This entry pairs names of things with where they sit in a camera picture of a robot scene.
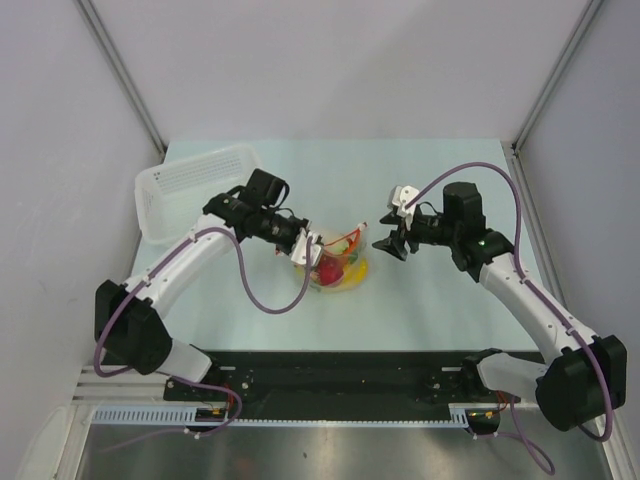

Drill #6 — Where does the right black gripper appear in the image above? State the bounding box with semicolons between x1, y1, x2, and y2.
372;206;459;262

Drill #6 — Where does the yellow toy banana bunch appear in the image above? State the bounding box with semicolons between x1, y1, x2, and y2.
308;259;369;293

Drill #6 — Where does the clear zip top bag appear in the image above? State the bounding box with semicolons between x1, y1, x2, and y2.
290;222;370;293

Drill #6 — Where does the red toy apple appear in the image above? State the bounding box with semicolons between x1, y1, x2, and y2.
316;257;344;287

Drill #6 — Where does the green toy chili pepper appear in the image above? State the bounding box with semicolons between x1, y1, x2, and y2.
328;238;357;256

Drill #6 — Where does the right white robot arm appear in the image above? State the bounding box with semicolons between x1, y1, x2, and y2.
373;182;627;431

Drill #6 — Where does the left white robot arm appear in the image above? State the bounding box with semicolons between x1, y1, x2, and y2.
93;169;323;400

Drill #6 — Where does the white plastic basket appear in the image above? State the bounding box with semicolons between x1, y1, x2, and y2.
134;144;262;246

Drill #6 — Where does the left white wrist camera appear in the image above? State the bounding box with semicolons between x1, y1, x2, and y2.
289;229;324;267

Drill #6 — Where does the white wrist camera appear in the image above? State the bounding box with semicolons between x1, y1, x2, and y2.
387;185;420;218
289;229;324;267

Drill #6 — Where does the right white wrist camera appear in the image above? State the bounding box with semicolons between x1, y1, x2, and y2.
387;185;420;218

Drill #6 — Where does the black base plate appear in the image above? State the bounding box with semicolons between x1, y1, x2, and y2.
102;349;521;435

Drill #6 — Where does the white cable duct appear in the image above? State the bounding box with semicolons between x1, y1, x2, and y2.
92;406;469;429

